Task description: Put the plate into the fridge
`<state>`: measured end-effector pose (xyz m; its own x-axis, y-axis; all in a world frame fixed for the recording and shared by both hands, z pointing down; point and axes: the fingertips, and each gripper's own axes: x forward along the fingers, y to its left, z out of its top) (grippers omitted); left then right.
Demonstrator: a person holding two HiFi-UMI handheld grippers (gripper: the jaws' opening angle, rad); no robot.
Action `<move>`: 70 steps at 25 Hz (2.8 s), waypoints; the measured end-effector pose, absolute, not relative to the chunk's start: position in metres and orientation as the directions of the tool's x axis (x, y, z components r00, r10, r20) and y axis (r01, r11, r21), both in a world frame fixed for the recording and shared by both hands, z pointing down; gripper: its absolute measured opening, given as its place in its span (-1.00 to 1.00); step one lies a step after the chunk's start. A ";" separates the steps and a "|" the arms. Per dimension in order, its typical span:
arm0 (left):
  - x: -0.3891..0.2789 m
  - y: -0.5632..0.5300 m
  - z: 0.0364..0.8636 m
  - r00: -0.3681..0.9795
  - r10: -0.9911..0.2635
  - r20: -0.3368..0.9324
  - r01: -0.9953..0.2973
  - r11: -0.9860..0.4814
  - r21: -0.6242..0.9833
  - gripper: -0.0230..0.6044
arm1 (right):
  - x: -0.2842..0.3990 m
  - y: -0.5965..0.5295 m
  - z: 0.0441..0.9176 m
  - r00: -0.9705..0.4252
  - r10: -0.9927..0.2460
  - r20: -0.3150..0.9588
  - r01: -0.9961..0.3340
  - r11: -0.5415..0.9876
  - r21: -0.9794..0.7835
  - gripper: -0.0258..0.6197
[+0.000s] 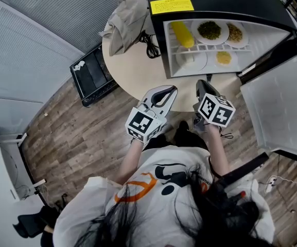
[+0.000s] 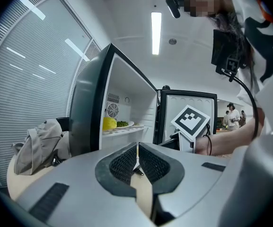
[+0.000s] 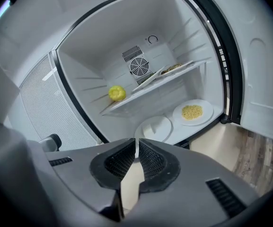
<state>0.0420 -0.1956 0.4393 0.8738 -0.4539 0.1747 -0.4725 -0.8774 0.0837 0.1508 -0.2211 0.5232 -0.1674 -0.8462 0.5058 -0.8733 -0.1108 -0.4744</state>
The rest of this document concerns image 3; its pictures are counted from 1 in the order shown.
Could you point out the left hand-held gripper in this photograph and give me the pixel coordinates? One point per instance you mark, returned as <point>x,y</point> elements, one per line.
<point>3,126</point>

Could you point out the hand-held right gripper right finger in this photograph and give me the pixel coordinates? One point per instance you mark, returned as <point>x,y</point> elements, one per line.
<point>193,185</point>

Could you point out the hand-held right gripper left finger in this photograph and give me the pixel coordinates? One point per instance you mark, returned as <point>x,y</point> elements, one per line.
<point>79,169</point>

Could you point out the white round serving plate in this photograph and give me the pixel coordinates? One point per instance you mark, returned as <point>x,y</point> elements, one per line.
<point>161,124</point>

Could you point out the black mini fridge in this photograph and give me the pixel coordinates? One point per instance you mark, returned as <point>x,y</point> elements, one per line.
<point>91,63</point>

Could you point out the plate of yellow noodles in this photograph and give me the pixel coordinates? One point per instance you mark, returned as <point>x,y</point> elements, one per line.
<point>193,112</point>

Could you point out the yellow corn cob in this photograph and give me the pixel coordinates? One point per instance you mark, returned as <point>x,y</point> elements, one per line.
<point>117,93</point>

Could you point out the plate of green vegetables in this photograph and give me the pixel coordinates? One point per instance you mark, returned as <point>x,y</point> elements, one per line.
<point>148,80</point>

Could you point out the plate of brown minced food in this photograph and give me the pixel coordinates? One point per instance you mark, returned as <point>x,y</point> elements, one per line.
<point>174,68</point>

